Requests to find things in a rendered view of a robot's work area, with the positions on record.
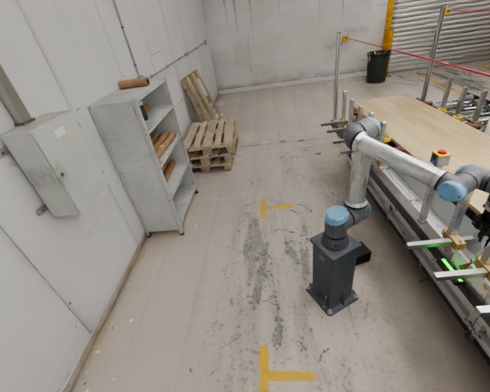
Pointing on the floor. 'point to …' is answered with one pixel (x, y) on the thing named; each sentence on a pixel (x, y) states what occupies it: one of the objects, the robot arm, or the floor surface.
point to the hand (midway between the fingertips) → (484, 246)
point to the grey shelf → (125, 120)
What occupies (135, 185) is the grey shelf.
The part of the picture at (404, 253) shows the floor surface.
